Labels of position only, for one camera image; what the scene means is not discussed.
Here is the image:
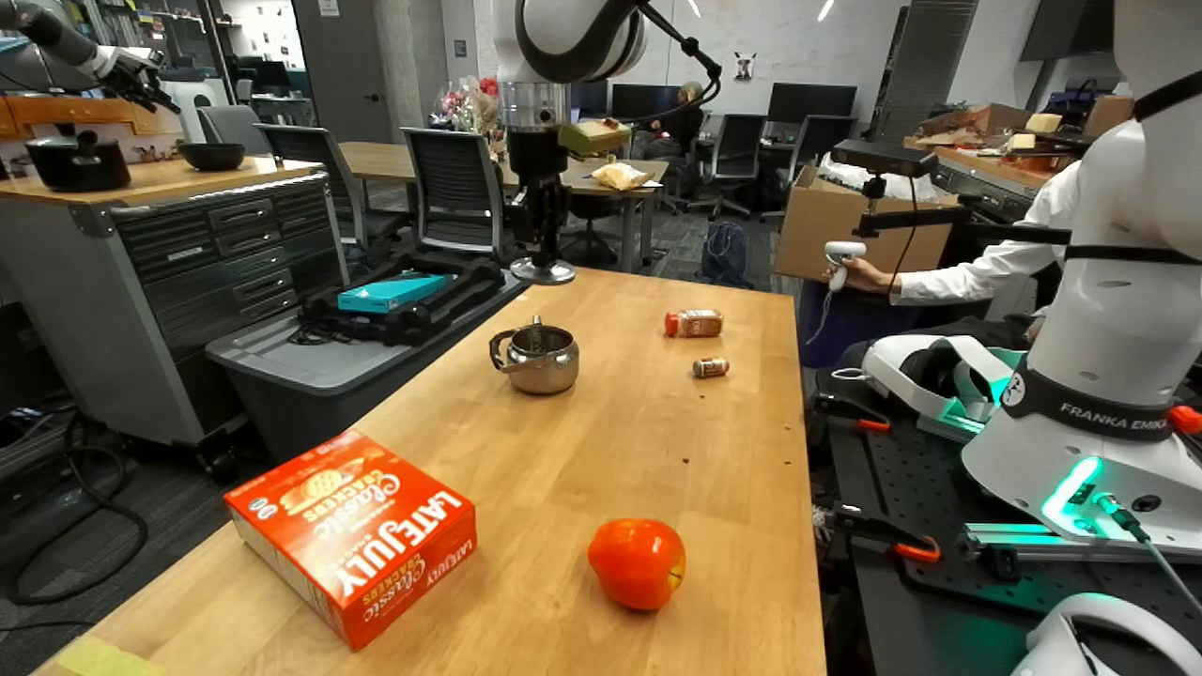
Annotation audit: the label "seated person blond hair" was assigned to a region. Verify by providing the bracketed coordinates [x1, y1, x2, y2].
[662, 82, 708, 163]

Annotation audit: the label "black carrying bag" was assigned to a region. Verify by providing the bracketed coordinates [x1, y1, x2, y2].
[295, 254, 505, 348]

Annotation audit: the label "white curved plastic band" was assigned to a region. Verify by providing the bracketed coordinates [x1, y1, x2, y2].
[1009, 591, 1202, 676]

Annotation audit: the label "large cardboard box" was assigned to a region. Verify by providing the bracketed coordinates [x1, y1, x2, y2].
[772, 172, 961, 288]

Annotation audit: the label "light gray office chair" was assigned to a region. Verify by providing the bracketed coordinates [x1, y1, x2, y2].
[199, 100, 276, 163]

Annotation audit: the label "operator hand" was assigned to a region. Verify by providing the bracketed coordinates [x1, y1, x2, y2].
[846, 254, 907, 301]

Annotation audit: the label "pink flower bouquet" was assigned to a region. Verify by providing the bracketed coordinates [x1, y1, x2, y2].
[437, 77, 519, 137]

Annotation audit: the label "teal case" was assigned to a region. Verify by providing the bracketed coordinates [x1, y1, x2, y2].
[335, 271, 453, 319]

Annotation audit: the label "red-orange toy tomato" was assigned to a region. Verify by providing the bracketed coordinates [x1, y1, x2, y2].
[584, 513, 691, 616]

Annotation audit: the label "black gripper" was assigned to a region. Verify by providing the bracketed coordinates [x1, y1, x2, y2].
[502, 123, 573, 271]

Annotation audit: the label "orange cracker box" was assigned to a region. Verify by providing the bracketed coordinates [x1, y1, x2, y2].
[222, 432, 479, 655]

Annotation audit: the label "stainless steel teapot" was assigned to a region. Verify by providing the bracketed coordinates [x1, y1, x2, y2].
[485, 319, 581, 397]

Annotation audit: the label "brown wooden box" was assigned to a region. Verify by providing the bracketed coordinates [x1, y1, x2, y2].
[0, 93, 185, 142]

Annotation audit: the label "black office chair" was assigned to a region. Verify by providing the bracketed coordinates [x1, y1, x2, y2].
[785, 114, 857, 182]
[705, 108, 768, 197]

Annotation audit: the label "black bowl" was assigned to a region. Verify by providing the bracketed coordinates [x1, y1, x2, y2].
[171, 139, 253, 177]

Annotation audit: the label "black floor cables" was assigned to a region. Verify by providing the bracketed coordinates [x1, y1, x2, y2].
[0, 411, 155, 614]

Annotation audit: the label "white-sleeved operator forearm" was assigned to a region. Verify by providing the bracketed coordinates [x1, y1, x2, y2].
[895, 163, 1089, 313]

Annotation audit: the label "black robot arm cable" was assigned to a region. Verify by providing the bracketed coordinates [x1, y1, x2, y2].
[633, 0, 730, 104]

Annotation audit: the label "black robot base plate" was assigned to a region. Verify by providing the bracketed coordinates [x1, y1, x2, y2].
[811, 368, 1202, 676]

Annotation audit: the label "wooden office table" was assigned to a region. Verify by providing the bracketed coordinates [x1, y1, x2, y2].
[335, 139, 671, 274]

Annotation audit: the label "yellow bag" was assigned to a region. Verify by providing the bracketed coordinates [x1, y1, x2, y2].
[589, 163, 653, 197]

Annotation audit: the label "black computer monitor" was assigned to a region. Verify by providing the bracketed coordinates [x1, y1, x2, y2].
[567, 77, 613, 123]
[766, 78, 860, 123]
[609, 82, 688, 129]

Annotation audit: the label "aluminium extrusion rail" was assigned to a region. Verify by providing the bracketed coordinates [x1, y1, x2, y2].
[961, 520, 1202, 569]

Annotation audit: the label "white VR controller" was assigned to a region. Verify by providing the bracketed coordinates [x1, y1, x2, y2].
[802, 236, 871, 348]

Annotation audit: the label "white VR headset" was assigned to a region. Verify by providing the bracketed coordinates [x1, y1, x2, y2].
[857, 332, 1030, 445]

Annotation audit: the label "gray storage bin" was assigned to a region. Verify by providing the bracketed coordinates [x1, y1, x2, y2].
[202, 262, 532, 463]

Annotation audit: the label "gray drawer cabinet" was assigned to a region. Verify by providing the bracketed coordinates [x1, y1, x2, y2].
[0, 154, 354, 452]

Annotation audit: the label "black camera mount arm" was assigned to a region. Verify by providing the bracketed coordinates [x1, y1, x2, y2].
[852, 172, 1075, 243]

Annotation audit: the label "gray mesh office chair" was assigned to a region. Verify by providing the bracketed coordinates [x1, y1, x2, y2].
[259, 119, 370, 254]
[403, 123, 510, 258]

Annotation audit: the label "orange-capped spice bottle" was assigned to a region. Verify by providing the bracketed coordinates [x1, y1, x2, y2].
[662, 306, 726, 341]

